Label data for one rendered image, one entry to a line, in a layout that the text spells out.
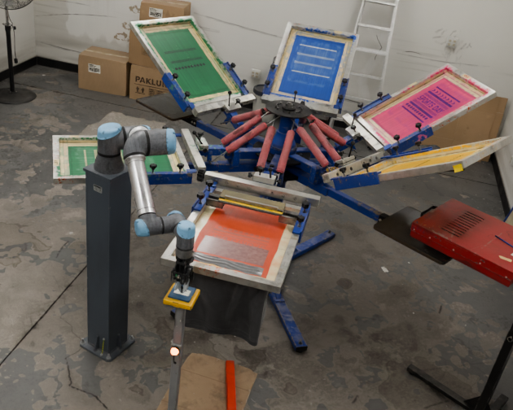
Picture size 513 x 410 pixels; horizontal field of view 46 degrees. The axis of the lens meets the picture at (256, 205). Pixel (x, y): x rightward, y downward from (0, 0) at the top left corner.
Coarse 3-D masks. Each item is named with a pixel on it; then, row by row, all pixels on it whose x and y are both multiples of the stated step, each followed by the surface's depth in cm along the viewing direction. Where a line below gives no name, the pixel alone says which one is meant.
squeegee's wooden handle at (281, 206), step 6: (222, 192) 335; (228, 192) 335; (234, 192) 336; (246, 198) 332; (252, 198) 333; (258, 198) 333; (264, 198) 334; (270, 204) 330; (276, 204) 331; (282, 204) 331; (282, 210) 327
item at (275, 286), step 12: (216, 192) 350; (288, 204) 346; (192, 216) 322; (168, 252) 290; (288, 252) 304; (168, 264) 287; (192, 264) 284; (204, 264) 286; (288, 264) 294; (216, 276) 283; (228, 276) 282; (240, 276) 281; (252, 276) 283; (276, 276) 285; (264, 288) 280; (276, 288) 278
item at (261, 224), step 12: (252, 216) 336; (264, 216) 338; (276, 216) 340; (252, 228) 326; (264, 228) 328; (276, 228) 329; (276, 240) 318; (240, 252) 304; (252, 252) 306; (264, 252) 307; (252, 264) 297; (264, 264) 298; (264, 276) 290
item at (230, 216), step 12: (216, 216) 331; (228, 216) 333; (240, 216) 335; (204, 228) 320; (240, 228) 324; (204, 240) 310; (216, 240) 311; (204, 252) 300; (216, 252) 302; (228, 252) 303
